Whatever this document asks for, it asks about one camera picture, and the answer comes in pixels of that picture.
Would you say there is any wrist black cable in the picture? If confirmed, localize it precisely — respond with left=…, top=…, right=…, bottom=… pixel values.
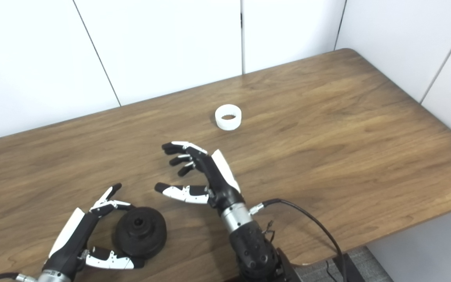
left=249, top=198, right=347, bottom=282
left=0, top=272, right=38, bottom=282

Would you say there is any grey floor mat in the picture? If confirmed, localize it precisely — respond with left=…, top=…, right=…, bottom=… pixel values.
left=290, top=246, right=393, bottom=282

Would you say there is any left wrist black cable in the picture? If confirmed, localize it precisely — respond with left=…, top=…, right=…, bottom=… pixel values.
left=0, top=272, right=38, bottom=282

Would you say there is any right arm thin wire bundle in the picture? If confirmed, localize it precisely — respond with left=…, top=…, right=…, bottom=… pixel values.
left=263, top=220, right=277, bottom=243

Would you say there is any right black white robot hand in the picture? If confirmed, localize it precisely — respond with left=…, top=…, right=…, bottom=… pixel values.
left=155, top=141, right=245, bottom=214

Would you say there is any round black plastic part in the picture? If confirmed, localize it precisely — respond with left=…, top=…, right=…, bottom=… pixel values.
left=115, top=207, right=168, bottom=260

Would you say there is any black stand bar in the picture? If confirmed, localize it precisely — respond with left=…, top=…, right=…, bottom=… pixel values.
left=332, top=254, right=363, bottom=282

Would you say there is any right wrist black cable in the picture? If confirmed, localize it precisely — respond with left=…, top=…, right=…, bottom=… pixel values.
left=249, top=198, right=347, bottom=282

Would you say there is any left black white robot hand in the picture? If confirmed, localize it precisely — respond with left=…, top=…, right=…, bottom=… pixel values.
left=43, top=183, right=146, bottom=275

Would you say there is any white plastic ring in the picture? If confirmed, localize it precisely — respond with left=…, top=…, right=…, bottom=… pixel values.
left=215, top=104, right=242, bottom=130

